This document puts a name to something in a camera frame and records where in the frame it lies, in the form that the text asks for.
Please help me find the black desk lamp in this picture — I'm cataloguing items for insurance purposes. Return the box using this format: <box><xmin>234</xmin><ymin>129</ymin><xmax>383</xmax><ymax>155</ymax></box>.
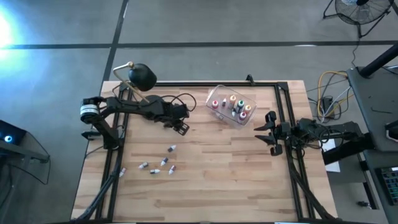
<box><xmin>112</xmin><ymin>61</ymin><xmax>165</xmax><ymax>110</ymax></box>

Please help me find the black box with blue light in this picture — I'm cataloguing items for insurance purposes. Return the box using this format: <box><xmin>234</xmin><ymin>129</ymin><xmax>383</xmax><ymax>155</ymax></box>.
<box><xmin>0</xmin><ymin>119</ymin><xmax>27</xmax><ymax>146</ymax></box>

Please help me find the clear plastic container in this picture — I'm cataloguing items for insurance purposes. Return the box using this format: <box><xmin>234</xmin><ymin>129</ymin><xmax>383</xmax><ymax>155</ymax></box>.
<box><xmin>205</xmin><ymin>83</ymin><xmax>258</xmax><ymax>129</ymax></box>

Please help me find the black power adapter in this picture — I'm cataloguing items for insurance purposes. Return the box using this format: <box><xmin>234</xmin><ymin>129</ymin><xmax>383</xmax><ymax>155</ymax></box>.
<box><xmin>322</xmin><ymin>95</ymin><xmax>334</xmax><ymax>119</ymax></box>

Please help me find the black slanted pole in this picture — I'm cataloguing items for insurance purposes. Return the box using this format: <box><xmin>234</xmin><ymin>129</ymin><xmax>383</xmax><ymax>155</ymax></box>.
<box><xmin>359</xmin><ymin>42</ymin><xmax>398</xmax><ymax>78</ymax></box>

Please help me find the white paper sheet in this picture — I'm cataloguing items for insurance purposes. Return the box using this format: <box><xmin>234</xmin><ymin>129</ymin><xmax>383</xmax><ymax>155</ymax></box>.
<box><xmin>322</xmin><ymin>138</ymin><xmax>341</xmax><ymax>174</ymax></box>

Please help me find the black desk device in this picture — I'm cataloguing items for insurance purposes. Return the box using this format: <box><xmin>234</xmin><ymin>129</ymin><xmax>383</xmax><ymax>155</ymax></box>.
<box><xmin>384</xmin><ymin>119</ymin><xmax>398</xmax><ymax>144</ymax></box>

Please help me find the black floor fan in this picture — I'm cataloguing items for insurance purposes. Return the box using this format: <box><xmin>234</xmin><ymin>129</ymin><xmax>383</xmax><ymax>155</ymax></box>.
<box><xmin>322</xmin><ymin>0</ymin><xmax>394</xmax><ymax>39</ymax></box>

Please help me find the black keyboard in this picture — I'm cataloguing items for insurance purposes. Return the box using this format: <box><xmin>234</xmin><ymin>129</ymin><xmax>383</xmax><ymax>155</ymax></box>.
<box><xmin>374</xmin><ymin>166</ymin><xmax>398</xmax><ymax>206</ymax></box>

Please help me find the grey side desk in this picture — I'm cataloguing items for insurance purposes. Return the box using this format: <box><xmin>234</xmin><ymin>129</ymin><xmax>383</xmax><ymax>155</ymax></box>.
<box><xmin>346</xmin><ymin>65</ymin><xmax>398</xmax><ymax>224</ymax></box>

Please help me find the yellow cable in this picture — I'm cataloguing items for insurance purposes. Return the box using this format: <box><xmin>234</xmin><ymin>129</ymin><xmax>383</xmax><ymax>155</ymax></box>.
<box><xmin>316</xmin><ymin>70</ymin><xmax>349</xmax><ymax>118</ymax></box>

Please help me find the black aluminium table frame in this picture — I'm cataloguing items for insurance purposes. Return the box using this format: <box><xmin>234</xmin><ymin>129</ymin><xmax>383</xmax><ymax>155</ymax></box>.
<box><xmin>71</xmin><ymin>81</ymin><xmax>340</xmax><ymax>223</ymax></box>

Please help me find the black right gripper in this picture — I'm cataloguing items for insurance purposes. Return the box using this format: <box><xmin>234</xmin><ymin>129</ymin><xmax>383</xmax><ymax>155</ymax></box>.
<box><xmin>254</xmin><ymin>111</ymin><xmax>292</xmax><ymax>157</ymax></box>

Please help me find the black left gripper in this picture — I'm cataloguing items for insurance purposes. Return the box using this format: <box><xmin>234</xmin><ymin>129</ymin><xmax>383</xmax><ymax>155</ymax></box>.
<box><xmin>161</xmin><ymin>103</ymin><xmax>191</xmax><ymax>136</ymax></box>

